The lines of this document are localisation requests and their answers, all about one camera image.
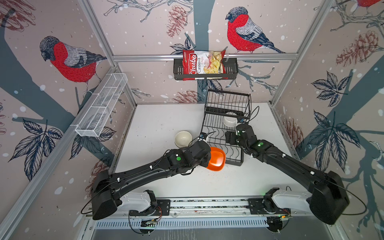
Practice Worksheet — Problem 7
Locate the orange plastic bowl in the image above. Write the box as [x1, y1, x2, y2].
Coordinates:
[207, 147, 226, 172]

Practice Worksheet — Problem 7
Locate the white ceramic bowl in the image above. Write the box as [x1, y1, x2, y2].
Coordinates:
[223, 112, 238, 128]

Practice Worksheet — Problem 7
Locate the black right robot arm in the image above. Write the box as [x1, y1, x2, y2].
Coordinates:
[225, 123, 350, 225]

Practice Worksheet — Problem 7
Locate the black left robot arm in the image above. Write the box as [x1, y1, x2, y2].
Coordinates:
[91, 141, 211, 220]

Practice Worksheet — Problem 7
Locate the cream ceramic bowl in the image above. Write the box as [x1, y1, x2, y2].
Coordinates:
[175, 131, 193, 148]

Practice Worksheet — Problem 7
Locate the red cassava chips bag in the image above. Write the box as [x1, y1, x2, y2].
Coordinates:
[183, 50, 226, 76]

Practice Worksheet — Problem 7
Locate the black wire dish rack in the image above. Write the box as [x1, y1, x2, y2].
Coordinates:
[201, 90, 252, 166]

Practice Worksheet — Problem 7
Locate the aluminium mounting rail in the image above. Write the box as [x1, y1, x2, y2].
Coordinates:
[107, 192, 311, 218]

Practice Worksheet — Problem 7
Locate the black wall basket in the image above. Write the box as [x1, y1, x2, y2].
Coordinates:
[173, 58, 239, 81]

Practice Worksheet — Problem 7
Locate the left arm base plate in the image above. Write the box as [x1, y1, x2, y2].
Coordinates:
[129, 200, 171, 217]

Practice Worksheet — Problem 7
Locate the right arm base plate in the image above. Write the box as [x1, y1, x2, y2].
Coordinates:
[248, 198, 291, 215]

